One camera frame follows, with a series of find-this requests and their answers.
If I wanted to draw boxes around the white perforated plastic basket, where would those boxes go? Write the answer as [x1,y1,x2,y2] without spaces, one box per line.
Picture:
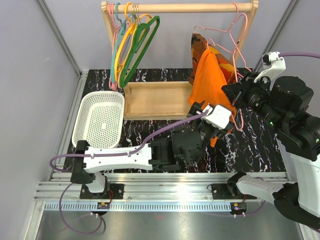
[71,91,125,149]

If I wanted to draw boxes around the yellow plastic hanger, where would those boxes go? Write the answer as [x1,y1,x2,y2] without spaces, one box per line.
[115,2,152,86]

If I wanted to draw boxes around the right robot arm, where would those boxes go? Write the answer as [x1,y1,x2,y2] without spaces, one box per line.
[222,73,320,230]

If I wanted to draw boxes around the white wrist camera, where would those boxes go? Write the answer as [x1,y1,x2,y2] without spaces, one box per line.
[253,51,287,83]
[201,104,232,130]

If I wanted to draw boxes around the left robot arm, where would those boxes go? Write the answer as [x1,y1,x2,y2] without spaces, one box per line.
[70,102,234,199]

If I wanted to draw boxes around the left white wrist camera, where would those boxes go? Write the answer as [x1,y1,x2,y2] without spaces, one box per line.
[201,104,232,130]

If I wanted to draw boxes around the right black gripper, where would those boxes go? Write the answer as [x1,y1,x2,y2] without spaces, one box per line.
[222,71,286,131]

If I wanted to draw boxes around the aluminium mounting rail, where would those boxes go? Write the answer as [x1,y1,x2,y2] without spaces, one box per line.
[33,172,291,212]

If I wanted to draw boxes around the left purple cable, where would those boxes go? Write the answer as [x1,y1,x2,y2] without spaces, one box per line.
[49,111,208,235]

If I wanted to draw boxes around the teal plastic hanger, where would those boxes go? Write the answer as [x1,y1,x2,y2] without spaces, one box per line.
[110,2,128,91]

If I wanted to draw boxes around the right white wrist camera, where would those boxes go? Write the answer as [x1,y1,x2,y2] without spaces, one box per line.
[253,51,287,83]

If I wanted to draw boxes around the camouflage orange trousers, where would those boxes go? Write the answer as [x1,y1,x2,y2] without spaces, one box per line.
[188,33,236,85]

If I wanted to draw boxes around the pink wire hanger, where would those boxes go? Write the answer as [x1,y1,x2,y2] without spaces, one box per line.
[107,2,123,91]
[193,2,248,83]
[206,12,251,132]

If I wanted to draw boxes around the wooden clothes rack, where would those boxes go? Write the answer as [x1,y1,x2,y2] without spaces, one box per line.
[101,0,259,69]

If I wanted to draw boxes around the wooden tray base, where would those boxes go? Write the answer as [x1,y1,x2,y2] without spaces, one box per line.
[124,81,192,120]

